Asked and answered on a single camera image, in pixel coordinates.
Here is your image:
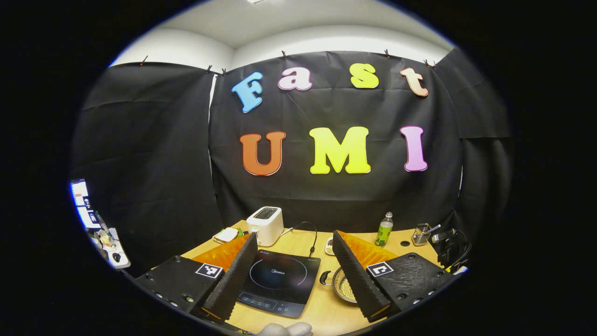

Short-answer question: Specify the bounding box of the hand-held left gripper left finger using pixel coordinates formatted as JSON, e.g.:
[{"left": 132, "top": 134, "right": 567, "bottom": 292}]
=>
[{"left": 133, "top": 232, "right": 259, "bottom": 323}]

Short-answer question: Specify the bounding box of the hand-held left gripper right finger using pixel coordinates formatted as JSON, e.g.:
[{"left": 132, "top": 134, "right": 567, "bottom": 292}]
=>
[{"left": 332, "top": 230, "right": 460, "bottom": 323}]

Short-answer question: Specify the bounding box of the steel pot with black handle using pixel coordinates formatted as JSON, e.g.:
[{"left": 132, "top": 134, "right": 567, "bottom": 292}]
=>
[{"left": 319, "top": 266, "right": 361, "bottom": 305}]

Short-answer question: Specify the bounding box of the black induction cooktop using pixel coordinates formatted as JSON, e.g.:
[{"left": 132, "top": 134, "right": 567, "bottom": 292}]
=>
[{"left": 236, "top": 249, "right": 321, "bottom": 319}]

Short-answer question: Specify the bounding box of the large heap of soybeans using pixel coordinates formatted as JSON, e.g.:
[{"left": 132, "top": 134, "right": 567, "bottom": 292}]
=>
[{"left": 339, "top": 279, "right": 358, "bottom": 304}]

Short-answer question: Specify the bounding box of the green label drink bottle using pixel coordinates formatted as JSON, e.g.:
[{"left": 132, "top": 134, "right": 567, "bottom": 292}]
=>
[{"left": 375, "top": 212, "right": 394, "bottom": 247}]

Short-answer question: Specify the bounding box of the white toaster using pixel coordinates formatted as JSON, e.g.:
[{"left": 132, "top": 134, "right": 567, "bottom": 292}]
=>
[{"left": 246, "top": 206, "right": 285, "bottom": 247}]

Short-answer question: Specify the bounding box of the white side desk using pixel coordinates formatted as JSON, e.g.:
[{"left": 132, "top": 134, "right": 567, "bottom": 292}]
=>
[{"left": 89, "top": 224, "right": 132, "bottom": 270}]

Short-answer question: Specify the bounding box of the computer monitor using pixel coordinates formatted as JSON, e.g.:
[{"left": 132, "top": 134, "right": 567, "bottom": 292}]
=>
[{"left": 69, "top": 178, "right": 101, "bottom": 230}]

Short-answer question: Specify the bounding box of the metal wire holder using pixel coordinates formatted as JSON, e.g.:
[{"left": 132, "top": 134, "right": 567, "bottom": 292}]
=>
[{"left": 412, "top": 223, "right": 432, "bottom": 246}]

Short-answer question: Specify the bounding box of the black power cable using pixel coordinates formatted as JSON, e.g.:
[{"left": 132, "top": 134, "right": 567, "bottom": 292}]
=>
[{"left": 287, "top": 221, "right": 319, "bottom": 258}]

